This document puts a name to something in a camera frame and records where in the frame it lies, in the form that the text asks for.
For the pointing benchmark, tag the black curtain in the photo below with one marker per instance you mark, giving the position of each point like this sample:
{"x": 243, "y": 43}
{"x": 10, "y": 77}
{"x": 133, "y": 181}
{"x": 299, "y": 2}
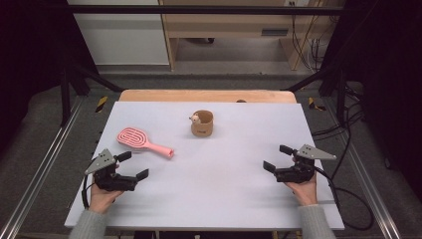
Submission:
{"x": 30, "y": 59}
{"x": 388, "y": 83}

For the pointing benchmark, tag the aluminium floor rail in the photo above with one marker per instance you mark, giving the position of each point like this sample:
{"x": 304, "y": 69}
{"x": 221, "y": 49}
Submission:
{"x": 33, "y": 182}
{"x": 375, "y": 195}

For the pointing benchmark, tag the yellow black tape marker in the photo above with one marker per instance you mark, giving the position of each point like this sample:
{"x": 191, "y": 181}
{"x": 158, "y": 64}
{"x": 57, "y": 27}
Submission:
{"x": 312, "y": 103}
{"x": 101, "y": 104}

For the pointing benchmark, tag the wooden desk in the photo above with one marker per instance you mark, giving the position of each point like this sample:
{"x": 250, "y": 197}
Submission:
{"x": 225, "y": 25}

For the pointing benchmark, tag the person's right hand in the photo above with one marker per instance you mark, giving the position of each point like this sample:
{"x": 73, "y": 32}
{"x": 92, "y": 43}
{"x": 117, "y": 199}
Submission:
{"x": 305, "y": 192}

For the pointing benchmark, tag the brown cup with small figure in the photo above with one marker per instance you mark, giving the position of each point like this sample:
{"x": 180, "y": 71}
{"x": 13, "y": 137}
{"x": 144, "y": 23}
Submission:
{"x": 202, "y": 127}

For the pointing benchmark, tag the pink hairbrush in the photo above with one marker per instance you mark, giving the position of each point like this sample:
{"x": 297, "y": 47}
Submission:
{"x": 134, "y": 137}

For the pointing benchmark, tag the black horizontal frame bar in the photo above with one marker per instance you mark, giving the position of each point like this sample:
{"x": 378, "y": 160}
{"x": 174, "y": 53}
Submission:
{"x": 199, "y": 10}

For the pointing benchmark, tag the white cabinet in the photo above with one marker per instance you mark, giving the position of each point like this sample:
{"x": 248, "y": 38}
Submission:
{"x": 122, "y": 36}

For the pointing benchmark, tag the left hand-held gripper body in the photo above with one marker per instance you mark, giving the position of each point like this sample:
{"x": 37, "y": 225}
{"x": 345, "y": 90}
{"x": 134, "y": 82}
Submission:
{"x": 109, "y": 179}

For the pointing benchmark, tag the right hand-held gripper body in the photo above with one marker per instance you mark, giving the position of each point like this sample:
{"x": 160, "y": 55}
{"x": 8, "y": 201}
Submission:
{"x": 300, "y": 171}

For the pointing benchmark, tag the wooden table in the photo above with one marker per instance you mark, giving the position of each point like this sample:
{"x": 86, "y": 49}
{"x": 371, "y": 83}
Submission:
{"x": 185, "y": 96}

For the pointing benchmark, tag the person's left hand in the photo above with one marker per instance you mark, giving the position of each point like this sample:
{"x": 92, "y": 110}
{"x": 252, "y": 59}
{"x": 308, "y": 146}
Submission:
{"x": 101, "y": 199}

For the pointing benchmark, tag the black metal stand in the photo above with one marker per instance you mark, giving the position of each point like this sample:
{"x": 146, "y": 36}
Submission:
{"x": 340, "y": 96}
{"x": 65, "y": 96}

